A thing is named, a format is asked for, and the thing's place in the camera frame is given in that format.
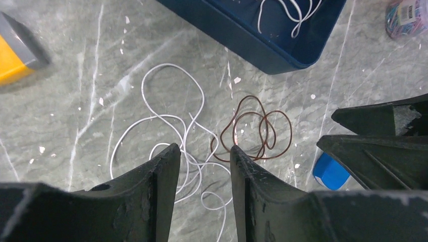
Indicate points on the blue grey block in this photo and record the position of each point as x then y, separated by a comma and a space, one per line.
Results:
329, 173

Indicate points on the clear paperclip jar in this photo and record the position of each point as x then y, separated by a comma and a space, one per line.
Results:
406, 18

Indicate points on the navy blue box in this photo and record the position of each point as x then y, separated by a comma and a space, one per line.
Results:
275, 36

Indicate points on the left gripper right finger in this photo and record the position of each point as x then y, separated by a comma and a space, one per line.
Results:
268, 209

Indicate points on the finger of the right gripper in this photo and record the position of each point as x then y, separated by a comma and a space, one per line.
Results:
406, 117
381, 162

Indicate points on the yellow grey block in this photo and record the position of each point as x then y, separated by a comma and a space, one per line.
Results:
21, 53

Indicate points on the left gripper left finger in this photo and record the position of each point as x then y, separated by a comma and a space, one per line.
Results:
136, 206

